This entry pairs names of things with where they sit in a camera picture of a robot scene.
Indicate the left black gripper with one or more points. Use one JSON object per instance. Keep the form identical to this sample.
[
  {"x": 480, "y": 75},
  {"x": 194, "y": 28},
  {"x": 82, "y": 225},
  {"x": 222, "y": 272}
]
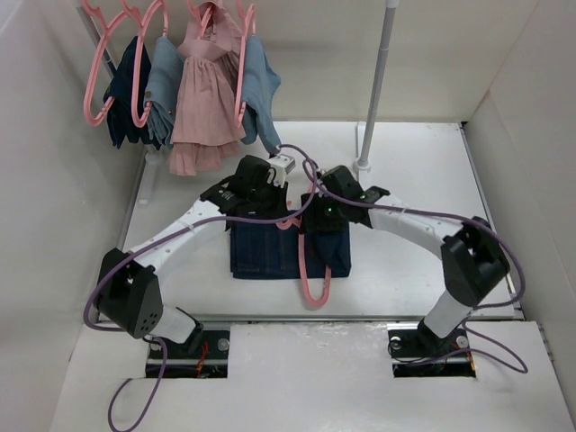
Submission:
[{"x": 279, "y": 208}]

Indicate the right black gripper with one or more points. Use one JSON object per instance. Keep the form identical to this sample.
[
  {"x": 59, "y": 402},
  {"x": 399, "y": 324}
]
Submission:
[{"x": 314, "y": 205}]

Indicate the dark blue jeans trousers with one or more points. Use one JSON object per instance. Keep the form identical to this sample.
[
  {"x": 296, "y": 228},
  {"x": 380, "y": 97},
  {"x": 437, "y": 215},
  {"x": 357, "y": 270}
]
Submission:
[{"x": 266, "y": 252}]

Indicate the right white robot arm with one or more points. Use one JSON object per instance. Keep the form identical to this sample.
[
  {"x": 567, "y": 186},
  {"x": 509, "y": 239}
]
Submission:
[{"x": 472, "y": 259}]

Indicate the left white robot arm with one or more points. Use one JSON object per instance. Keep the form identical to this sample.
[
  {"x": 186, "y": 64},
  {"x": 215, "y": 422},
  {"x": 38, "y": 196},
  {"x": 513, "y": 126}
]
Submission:
[{"x": 129, "y": 287}]

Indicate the pink hanger with light jeans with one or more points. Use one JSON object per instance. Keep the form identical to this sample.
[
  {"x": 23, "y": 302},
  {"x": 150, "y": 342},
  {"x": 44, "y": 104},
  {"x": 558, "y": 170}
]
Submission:
[{"x": 248, "y": 20}]

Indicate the pink hanger with dress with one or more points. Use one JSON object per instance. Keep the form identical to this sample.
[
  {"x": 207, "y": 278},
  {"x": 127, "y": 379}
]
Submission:
[{"x": 207, "y": 24}]

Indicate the right white rack foot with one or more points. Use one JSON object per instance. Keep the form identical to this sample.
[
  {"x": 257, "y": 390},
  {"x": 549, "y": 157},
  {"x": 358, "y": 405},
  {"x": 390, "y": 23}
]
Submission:
[{"x": 364, "y": 132}]

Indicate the pink hanging dress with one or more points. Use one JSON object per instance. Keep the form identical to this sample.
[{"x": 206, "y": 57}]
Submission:
[{"x": 205, "y": 130}]

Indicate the light blue hanging jeans right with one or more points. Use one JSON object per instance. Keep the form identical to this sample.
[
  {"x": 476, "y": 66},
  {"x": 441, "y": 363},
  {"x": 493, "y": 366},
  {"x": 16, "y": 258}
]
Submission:
[{"x": 260, "y": 83}]

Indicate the light blue hanging jeans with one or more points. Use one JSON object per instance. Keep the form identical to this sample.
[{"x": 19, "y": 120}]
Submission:
[
  {"x": 260, "y": 83},
  {"x": 162, "y": 89}
]

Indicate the light blue hanging jeans left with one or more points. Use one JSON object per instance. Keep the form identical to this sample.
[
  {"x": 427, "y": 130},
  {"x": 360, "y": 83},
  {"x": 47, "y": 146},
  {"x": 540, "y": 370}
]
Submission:
[{"x": 162, "y": 89}]

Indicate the dark blue hanging garment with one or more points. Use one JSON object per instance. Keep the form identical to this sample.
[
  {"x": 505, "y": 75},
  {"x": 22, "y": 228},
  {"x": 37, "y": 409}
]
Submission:
[{"x": 120, "y": 124}]

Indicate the left grey rack pole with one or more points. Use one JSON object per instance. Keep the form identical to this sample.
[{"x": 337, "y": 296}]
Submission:
[{"x": 95, "y": 37}]

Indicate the grey rack pole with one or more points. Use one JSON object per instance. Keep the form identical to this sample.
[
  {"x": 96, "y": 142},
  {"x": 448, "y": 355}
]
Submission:
[
  {"x": 95, "y": 37},
  {"x": 381, "y": 61}
]

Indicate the right grey rack pole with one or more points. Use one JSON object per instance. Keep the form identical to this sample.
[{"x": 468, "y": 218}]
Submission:
[{"x": 381, "y": 61}]

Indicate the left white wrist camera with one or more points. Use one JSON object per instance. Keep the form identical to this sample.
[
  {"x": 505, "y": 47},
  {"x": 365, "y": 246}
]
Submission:
[{"x": 281, "y": 166}]

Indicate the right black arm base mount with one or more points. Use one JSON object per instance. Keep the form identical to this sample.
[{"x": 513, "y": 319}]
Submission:
[{"x": 411, "y": 358}]

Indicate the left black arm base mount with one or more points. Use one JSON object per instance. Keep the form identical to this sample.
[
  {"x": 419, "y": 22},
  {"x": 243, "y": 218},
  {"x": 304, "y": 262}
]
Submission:
[{"x": 208, "y": 361}]

